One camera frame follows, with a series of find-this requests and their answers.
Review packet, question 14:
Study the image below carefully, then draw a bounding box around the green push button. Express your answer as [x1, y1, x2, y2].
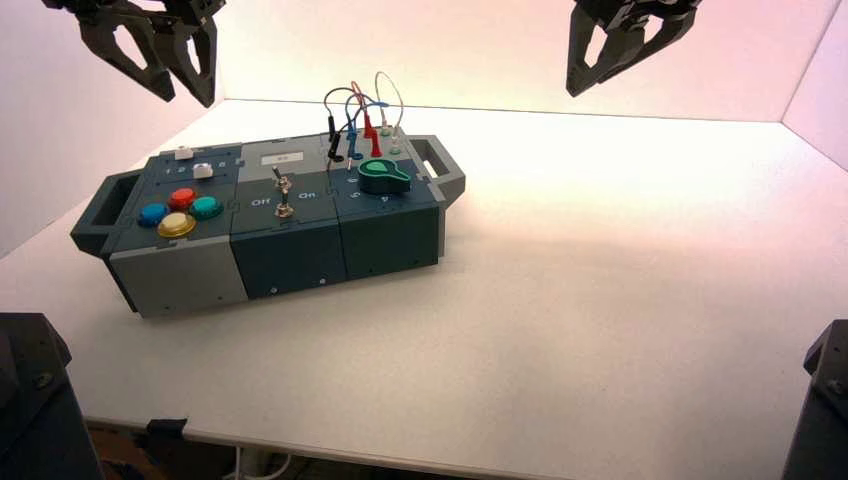
[189, 196, 225, 222]

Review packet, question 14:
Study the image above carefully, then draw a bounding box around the black jumper cable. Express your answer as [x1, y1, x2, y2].
[323, 87, 363, 164]

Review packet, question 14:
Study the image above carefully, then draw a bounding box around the metal toggle switch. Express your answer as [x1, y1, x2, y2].
[272, 166, 296, 220]

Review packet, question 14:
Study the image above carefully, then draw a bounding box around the red jumper cable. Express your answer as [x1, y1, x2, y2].
[351, 80, 385, 159]

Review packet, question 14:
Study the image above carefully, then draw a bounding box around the black table clamp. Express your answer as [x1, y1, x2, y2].
[135, 417, 189, 453]

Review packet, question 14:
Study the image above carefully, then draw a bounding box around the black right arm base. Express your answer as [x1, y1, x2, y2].
[781, 319, 848, 480]

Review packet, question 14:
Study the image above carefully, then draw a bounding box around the green rotary knob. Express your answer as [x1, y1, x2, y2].
[357, 159, 413, 196]

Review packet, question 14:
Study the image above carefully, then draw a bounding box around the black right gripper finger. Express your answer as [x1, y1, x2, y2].
[595, 9, 698, 85]
[565, 5, 608, 98]

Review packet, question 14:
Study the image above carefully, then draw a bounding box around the yellow push button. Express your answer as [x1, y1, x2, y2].
[156, 212, 198, 240]

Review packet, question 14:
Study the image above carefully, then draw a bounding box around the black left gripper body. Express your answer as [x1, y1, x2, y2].
[41, 0, 227, 32]

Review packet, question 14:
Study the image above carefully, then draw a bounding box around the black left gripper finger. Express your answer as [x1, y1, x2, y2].
[77, 11, 178, 103]
[154, 15, 219, 109]

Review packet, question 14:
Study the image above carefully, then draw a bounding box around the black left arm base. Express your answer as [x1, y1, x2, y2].
[0, 313, 105, 480]

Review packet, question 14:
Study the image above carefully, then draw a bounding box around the white cable under table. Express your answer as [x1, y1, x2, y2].
[221, 449, 293, 480]

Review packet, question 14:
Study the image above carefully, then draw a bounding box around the clear white jumper cable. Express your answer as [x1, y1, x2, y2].
[374, 70, 406, 156]

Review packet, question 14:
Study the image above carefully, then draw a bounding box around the grey and teal control box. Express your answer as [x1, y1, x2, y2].
[69, 134, 466, 321]

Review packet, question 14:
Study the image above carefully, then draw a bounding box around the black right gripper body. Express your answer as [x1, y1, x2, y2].
[572, 0, 703, 32]

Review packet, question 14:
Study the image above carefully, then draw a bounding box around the blue push button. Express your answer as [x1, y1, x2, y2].
[137, 203, 170, 229]

